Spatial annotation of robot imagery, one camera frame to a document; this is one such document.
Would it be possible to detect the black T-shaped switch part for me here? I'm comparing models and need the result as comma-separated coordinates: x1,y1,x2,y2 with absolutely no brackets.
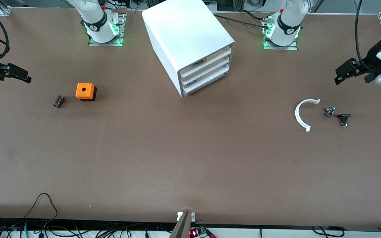
338,113,352,127

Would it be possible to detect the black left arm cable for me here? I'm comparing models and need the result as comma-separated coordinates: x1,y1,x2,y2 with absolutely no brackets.
355,0,376,70

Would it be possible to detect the circuit board with red light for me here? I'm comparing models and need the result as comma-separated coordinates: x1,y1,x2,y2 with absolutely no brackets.
190,226,216,238

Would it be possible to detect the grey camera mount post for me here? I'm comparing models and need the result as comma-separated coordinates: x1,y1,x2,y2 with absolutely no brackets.
169,212,196,238

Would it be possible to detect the white semicircular clamp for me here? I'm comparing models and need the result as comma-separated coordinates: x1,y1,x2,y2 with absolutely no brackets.
295,99,321,132

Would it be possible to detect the thin black looped cable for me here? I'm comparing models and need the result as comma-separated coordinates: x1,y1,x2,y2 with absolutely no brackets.
23,193,59,230

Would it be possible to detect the orange box with hole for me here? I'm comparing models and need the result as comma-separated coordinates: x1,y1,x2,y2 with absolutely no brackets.
75,82,97,101

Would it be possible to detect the white drawer cabinet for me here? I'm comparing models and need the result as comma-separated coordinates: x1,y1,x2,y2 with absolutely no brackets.
142,0,236,98

